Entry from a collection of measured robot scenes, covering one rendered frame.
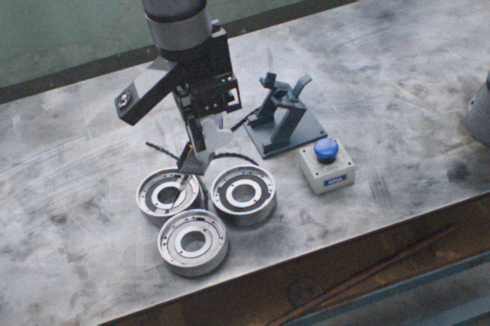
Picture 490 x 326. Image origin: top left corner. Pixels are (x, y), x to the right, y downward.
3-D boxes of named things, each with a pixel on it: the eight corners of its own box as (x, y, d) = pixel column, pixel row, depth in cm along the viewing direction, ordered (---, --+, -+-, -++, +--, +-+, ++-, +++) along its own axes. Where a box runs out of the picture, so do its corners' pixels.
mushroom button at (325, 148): (320, 177, 89) (319, 156, 85) (310, 161, 91) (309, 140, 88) (342, 170, 89) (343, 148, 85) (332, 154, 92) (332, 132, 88)
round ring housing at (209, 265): (220, 285, 80) (216, 270, 77) (155, 276, 83) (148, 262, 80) (236, 228, 87) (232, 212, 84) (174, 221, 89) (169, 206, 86)
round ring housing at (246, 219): (282, 184, 92) (281, 167, 89) (269, 233, 85) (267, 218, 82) (224, 177, 95) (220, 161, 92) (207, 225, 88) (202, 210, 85)
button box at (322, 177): (315, 197, 89) (315, 177, 86) (299, 167, 94) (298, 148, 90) (360, 181, 90) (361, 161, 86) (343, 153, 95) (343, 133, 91)
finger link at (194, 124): (210, 155, 75) (196, 104, 69) (199, 159, 75) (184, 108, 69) (200, 136, 78) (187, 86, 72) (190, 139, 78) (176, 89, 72)
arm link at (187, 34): (152, 30, 60) (136, -3, 66) (161, 63, 64) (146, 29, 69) (215, 11, 61) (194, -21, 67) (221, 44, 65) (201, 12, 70)
